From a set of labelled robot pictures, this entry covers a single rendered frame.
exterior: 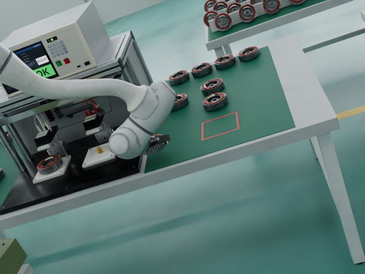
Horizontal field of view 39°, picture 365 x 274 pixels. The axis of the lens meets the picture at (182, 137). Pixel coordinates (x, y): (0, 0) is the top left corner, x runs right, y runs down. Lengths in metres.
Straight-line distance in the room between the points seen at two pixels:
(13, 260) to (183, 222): 1.35
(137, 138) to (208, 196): 1.49
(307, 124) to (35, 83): 0.97
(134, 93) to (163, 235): 1.45
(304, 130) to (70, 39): 1.03
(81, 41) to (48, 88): 0.65
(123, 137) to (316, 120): 0.73
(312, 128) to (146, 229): 1.46
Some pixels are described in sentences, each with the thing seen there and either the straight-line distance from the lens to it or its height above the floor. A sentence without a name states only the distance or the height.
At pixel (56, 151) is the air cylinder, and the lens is 2.50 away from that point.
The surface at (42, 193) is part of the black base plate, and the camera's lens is 2.26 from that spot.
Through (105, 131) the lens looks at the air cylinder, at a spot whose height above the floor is 0.82.
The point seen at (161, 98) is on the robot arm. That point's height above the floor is 1.10.
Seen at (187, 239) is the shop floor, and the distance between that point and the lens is 2.89.
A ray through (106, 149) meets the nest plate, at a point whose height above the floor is 0.78.
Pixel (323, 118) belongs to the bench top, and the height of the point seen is 0.75.
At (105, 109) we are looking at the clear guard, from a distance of 2.05.
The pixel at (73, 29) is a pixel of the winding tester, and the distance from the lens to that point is 2.25.
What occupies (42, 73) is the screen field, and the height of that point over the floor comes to 1.17.
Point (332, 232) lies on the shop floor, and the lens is 2.62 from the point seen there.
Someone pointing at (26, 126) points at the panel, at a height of 0.92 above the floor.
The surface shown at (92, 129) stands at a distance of 2.32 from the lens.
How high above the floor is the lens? 1.70
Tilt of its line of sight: 26 degrees down
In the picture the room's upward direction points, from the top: 23 degrees counter-clockwise
